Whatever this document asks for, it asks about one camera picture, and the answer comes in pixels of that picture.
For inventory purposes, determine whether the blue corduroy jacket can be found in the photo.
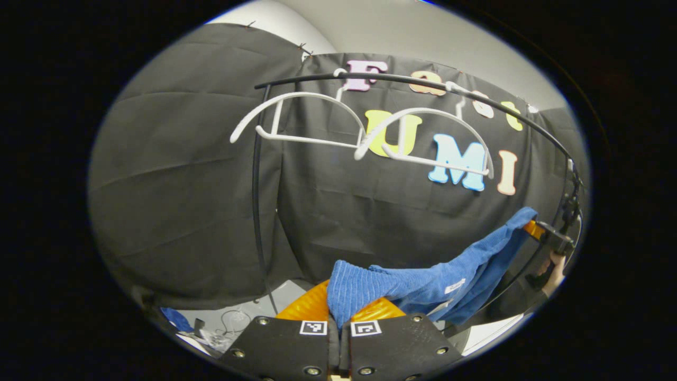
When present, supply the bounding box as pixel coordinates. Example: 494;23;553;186
326;206;539;331

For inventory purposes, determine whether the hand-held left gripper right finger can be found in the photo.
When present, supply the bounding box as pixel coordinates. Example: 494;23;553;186
341;296;463;381

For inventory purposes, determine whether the black backdrop cloth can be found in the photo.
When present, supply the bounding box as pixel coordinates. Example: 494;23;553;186
87;22;590;318

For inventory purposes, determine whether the black metal clothes rack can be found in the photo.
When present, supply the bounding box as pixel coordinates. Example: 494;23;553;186
252;71;585;318

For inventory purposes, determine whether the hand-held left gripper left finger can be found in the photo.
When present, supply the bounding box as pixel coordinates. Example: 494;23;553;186
219;279;339;381

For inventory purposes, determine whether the white plastic hanger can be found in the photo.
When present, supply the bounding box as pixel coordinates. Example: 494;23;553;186
353;82;495;179
230;68;369;159

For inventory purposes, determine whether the white cabinet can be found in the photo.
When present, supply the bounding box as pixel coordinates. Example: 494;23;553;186
459;312;529;356

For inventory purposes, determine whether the small blue cloth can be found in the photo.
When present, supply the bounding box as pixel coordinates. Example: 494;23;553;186
160;307;194;333

